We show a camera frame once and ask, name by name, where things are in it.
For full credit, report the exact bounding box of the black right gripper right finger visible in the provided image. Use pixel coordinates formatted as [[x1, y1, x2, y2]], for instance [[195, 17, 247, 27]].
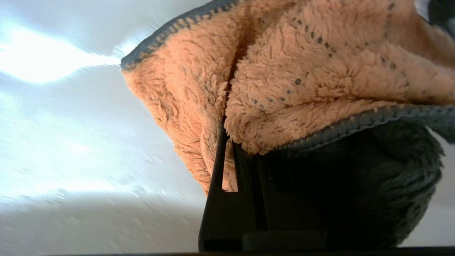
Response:
[[249, 153, 327, 232]]

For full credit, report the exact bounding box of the orange and grey cleaning cloth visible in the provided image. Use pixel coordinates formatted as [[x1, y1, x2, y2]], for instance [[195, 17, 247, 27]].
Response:
[[120, 0, 455, 249]]

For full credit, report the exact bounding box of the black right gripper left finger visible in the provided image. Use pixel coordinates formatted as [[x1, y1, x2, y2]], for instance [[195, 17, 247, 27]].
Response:
[[198, 121, 267, 252]]

